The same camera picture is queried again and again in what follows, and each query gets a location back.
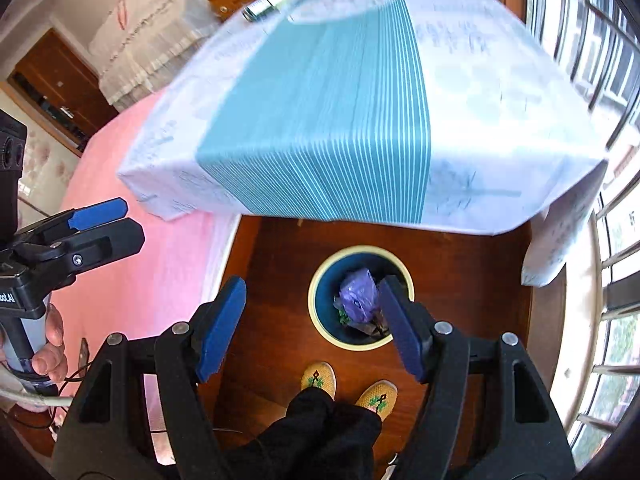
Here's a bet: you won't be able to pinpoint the black trouser legs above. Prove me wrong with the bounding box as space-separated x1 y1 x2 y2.
224 387 382 479

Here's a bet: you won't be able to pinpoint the blue trash bin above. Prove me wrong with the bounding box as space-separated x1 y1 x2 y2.
308 245 414 352

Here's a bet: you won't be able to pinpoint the left yellow slipper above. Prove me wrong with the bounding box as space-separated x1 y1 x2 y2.
300 362 337 400

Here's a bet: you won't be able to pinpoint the pink bed cover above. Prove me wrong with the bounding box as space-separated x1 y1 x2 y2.
52 94 240 372

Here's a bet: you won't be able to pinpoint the wooden door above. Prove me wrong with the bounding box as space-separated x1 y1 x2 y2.
9 28 118 152

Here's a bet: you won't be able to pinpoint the lace covered furniture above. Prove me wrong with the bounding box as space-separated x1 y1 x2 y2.
89 0 220 113

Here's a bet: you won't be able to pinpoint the left hand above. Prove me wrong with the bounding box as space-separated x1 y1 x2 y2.
30 304 68 382

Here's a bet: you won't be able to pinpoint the metal window grille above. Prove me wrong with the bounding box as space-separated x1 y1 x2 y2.
526 0 639 467

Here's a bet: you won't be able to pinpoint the purple tissue pack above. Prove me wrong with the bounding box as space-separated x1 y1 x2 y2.
333 268 381 327

